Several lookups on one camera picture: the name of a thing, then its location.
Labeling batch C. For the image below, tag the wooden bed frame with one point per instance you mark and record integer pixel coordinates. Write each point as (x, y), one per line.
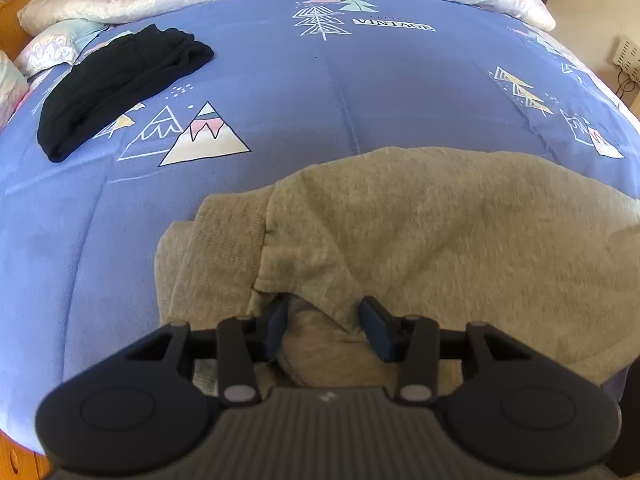
(17, 460)

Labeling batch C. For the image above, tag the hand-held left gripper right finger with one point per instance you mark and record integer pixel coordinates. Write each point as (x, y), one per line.
(378, 331)

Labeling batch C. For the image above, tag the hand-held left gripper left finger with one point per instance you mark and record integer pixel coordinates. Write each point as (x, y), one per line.
(276, 331)

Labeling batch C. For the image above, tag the blue printed bed sheet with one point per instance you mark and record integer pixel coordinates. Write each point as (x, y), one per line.
(310, 90)

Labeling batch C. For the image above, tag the beige knit sweater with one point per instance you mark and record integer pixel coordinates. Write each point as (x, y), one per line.
(430, 230)

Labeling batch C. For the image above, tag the white vented wall box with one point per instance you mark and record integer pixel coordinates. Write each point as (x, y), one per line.
(627, 57)

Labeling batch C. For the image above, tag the wooden headboard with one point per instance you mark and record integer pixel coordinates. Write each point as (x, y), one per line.
(17, 7)

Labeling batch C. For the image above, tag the black garment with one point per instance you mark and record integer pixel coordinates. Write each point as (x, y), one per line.
(115, 90)

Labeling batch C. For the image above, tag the floral pillow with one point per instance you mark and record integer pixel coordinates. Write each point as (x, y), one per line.
(55, 45)

